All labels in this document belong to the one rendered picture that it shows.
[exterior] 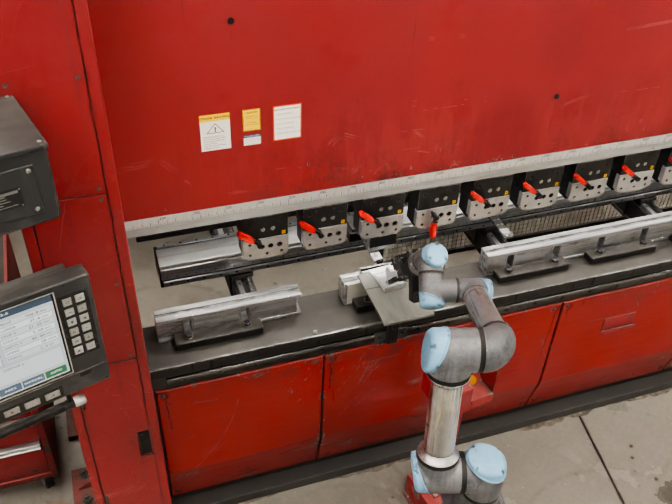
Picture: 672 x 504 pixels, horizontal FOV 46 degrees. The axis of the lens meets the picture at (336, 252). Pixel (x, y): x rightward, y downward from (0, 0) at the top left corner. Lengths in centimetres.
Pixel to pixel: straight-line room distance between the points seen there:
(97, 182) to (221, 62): 46
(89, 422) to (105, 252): 67
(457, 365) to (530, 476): 161
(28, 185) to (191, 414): 132
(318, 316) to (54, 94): 129
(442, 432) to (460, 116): 98
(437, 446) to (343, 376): 81
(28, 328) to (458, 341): 102
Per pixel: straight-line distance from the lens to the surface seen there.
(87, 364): 209
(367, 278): 276
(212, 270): 291
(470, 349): 199
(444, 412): 211
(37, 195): 178
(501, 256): 300
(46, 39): 187
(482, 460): 228
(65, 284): 190
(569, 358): 346
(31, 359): 201
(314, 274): 429
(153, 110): 220
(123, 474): 286
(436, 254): 236
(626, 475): 369
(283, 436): 308
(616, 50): 272
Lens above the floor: 280
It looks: 39 degrees down
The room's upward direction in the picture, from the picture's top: 3 degrees clockwise
